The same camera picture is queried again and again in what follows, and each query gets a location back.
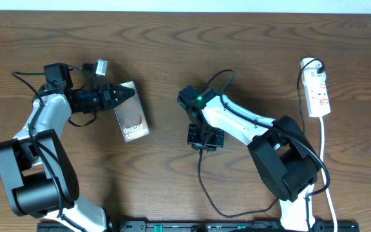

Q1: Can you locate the black charging cable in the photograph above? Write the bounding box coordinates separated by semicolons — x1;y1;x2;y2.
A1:
197;57;325;219

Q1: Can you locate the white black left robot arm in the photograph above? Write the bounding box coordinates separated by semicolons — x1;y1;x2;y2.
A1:
0;59;135;231

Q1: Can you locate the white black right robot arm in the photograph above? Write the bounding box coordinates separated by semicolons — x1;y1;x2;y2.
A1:
177;86;327;231

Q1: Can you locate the white USB charger adapter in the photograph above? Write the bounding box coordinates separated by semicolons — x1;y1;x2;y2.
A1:
301;68;327;86

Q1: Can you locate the white power strip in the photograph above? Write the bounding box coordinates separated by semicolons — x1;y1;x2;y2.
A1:
300;57;331;118

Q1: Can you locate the white power strip cord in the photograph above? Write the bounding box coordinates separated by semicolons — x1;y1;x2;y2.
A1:
318;116;339;232

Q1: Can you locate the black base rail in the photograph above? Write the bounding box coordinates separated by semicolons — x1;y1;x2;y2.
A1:
36;220;360;232

